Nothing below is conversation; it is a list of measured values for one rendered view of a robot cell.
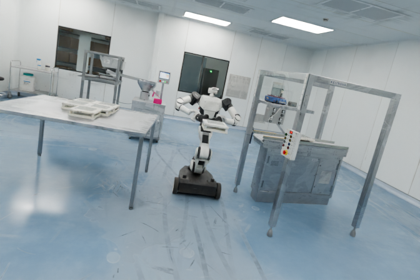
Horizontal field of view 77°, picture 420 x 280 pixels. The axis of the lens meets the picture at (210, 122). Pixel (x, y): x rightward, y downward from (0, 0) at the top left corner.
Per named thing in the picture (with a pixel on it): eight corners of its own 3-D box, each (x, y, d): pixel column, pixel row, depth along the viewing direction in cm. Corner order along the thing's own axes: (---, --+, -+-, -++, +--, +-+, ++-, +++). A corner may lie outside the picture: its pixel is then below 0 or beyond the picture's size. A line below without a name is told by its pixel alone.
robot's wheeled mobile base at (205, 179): (175, 173, 381) (179, 151, 375) (210, 178, 389) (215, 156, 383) (174, 194, 319) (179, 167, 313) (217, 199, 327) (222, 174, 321)
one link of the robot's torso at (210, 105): (192, 115, 358) (197, 90, 351) (217, 120, 363) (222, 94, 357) (194, 120, 329) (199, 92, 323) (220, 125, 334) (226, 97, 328)
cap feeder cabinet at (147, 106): (126, 139, 507) (132, 99, 494) (129, 132, 562) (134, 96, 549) (159, 143, 521) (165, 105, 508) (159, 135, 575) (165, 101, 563)
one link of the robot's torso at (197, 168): (190, 164, 357) (197, 144, 321) (204, 167, 360) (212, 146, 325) (189, 175, 346) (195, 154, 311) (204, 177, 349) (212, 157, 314)
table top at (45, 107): (-23, 109, 238) (-23, 105, 238) (42, 97, 346) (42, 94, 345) (145, 137, 256) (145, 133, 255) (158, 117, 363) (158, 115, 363)
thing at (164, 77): (154, 100, 539) (159, 70, 529) (154, 100, 549) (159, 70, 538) (165, 102, 544) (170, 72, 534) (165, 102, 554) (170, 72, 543)
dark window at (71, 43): (54, 67, 714) (58, 25, 695) (54, 67, 715) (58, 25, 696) (105, 77, 743) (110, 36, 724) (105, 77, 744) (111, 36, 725)
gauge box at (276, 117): (267, 122, 315) (270, 105, 312) (262, 120, 325) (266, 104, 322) (282, 124, 322) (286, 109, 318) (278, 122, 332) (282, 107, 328)
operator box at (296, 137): (289, 160, 244) (297, 132, 239) (280, 154, 260) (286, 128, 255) (295, 160, 245) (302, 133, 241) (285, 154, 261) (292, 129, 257)
